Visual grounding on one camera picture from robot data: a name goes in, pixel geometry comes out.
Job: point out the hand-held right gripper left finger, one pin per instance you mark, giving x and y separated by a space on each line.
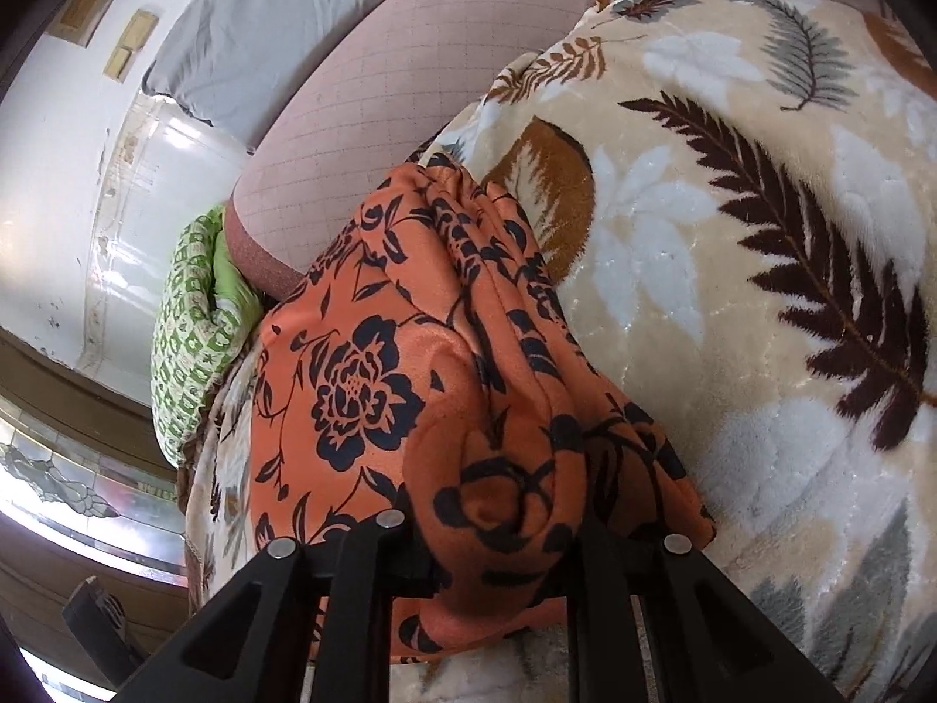
366 571

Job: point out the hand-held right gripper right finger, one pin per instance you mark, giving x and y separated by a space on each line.
607 586

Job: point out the orange floral garment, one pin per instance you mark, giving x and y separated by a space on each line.
351 381

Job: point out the dark wooden door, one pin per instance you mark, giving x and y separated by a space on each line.
44 600

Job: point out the stained glass window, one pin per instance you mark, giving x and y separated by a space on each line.
73 483

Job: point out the green patterned pillow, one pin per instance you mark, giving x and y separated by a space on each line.
183 351

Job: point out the beige leaf print blanket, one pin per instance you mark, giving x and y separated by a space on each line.
732 271

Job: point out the pink quilted mattress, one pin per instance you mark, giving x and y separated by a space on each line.
381 124

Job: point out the grey pillow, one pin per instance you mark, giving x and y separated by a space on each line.
256 36

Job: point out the beige wall plate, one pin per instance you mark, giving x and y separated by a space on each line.
132 40

